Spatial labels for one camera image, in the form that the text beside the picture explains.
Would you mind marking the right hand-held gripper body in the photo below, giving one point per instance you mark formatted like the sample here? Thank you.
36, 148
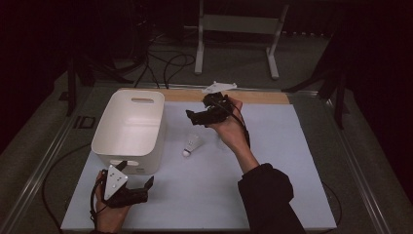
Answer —
217, 110

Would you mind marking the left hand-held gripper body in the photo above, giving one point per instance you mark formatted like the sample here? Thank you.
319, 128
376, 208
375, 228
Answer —
115, 183

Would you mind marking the white feather shuttlecock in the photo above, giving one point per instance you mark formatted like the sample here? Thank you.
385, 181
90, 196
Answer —
192, 143

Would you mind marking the white plastic storage box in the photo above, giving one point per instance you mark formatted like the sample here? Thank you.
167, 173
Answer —
130, 126

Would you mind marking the person's right hand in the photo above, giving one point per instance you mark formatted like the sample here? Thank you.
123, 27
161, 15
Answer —
232, 133

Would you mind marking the person's left hand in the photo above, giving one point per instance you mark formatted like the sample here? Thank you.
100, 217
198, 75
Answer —
112, 217

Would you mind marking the pale blue table mat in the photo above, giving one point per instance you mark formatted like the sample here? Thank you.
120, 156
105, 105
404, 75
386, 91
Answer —
201, 195

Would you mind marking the black square floor plate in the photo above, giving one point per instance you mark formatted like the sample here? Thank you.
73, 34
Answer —
85, 122

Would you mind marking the grey metal stand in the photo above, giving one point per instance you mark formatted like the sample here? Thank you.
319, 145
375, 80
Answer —
240, 24

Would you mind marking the black stand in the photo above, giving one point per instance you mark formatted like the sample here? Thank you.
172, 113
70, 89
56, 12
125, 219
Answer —
334, 91
73, 84

